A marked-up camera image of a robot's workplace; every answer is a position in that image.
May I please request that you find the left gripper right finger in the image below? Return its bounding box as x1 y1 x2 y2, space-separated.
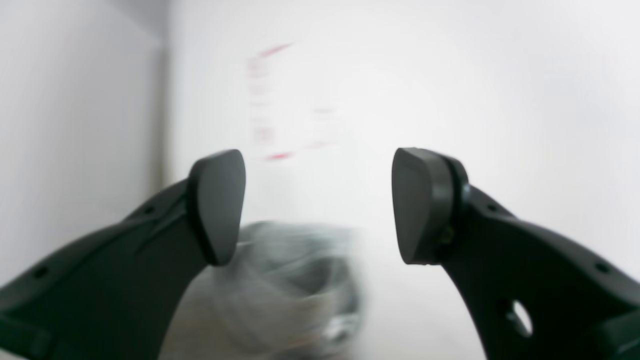
391 147 640 360

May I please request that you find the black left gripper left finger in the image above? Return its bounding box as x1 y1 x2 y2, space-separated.
0 149 246 360

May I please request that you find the grey T-shirt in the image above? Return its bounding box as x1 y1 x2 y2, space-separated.
158 221 364 360

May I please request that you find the red tape rectangle marking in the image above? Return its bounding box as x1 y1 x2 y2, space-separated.
245 42 341 163

